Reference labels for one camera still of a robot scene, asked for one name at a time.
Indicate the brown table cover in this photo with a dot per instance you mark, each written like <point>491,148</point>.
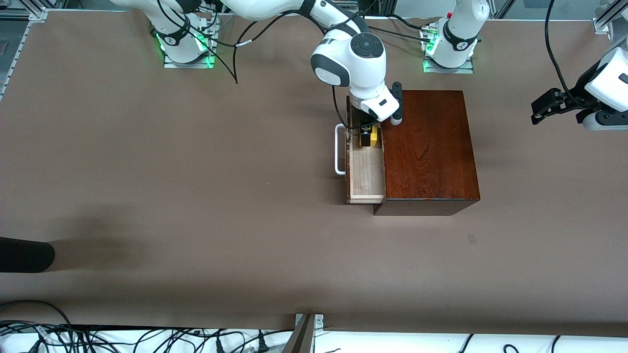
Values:
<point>245,220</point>

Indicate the aluminium corner bracket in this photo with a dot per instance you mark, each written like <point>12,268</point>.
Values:
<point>39,15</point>
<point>603,22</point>

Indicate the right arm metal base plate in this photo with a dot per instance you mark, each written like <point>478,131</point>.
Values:
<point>189,65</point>

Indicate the aluminium table edge rail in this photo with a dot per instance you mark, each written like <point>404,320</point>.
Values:
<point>17,56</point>

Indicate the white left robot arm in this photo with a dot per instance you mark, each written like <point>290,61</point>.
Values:
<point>458,34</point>

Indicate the black cylindrical object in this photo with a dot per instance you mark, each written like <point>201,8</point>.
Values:
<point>24,255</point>

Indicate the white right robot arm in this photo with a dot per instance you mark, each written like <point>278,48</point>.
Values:
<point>358,59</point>

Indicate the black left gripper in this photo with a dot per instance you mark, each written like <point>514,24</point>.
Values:
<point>577,96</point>

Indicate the yellow block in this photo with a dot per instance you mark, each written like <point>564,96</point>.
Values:
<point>375,137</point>

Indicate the dark grey profile beam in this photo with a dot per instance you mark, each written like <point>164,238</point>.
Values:
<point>299,340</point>

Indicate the silver metal bracket plate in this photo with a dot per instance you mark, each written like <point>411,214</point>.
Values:
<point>319,321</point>

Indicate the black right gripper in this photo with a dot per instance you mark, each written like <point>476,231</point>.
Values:
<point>365,129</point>

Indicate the dark brown wooden cabinet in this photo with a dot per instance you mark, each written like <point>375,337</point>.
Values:
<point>427,157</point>

